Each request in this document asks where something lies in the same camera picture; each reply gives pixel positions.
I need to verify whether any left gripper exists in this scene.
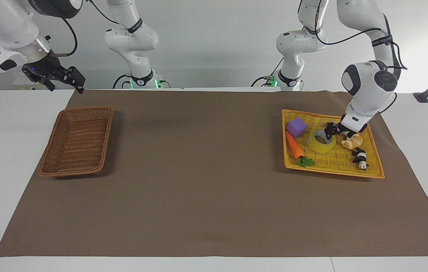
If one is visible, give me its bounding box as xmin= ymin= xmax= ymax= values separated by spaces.
xmin=324 ymin=122 xmax=352 ymax=143

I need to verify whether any toy croissant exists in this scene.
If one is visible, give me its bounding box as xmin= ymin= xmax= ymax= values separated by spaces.
xmin=341 ymin=132 xmax=363 ymax=150

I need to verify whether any purple cube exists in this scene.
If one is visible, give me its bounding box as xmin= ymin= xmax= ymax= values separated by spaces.
xmin=286 ymin=117 xmax=308 ymax=138

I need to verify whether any yellow wicker basket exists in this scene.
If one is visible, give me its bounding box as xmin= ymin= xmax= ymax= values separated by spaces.
xmin=281 ymin=109 xmax=385 ymax=179

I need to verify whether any orange toy carrot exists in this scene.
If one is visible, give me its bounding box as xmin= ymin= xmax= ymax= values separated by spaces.
xmin=285 ymin=131 xmax=316 ymax=168

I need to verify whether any black and white toy panda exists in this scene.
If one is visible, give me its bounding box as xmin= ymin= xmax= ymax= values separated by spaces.
xmin=352 ymin=148 xmax=368 ymax=170

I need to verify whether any black cable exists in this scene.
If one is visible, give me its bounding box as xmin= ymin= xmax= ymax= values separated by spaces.
xmin=298 ymin=0 xmax=408 ymax=114
xmin=113 ymin=74 xmax=133 ymax=90
xmin=251 ymin=57 xmax=285 ymax=88
xmin=46 ymin=0 xmax=78 ymax=58
xmin=85 ymin=0 xmax=121 ymax=25

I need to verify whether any brown wicker basket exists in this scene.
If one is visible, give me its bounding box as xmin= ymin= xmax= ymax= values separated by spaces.
xmin=39 ymin=106 xmax=113 ymax=178

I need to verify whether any yellow tape roll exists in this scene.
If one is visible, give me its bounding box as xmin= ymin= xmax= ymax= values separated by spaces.
xmin=306 ymin=129 xmax=336 ymax=154

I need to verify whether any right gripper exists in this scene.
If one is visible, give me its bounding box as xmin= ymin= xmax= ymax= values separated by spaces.
xmin=22 ymin=54 xmax=86 ymax=94

